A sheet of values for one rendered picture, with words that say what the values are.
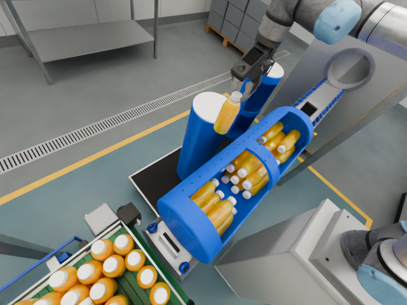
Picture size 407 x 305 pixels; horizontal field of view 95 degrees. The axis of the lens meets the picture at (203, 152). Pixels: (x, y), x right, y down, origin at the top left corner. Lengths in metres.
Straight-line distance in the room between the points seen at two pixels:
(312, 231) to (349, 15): 0.70
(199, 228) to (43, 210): 1.66
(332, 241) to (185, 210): 0.55
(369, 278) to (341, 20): 0.59
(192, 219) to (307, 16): 0.58
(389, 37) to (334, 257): 0.66
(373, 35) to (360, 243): 0.61
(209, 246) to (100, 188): 1.53
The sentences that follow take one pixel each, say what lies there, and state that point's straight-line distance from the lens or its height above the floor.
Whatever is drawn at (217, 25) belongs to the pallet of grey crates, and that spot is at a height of 0.23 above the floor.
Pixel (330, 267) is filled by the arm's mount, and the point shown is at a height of 1.20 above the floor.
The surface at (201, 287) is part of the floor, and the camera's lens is 1.87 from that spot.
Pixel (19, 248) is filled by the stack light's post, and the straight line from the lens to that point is 0.96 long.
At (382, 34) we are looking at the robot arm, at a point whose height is 1.72.
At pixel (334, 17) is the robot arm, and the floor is 1.72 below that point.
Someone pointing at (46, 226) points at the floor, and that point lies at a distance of 2.04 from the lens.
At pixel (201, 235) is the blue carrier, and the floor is 1.22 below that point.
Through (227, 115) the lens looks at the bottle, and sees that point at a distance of 0.72.
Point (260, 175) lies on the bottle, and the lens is 0.90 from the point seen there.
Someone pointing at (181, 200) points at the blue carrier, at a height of 1.22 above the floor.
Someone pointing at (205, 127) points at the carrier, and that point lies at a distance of 1.15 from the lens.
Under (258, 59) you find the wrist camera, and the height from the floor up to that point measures 1.58.
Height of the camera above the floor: 1.82
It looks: 54 degrees down
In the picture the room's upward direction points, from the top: 23 degrees clockwise
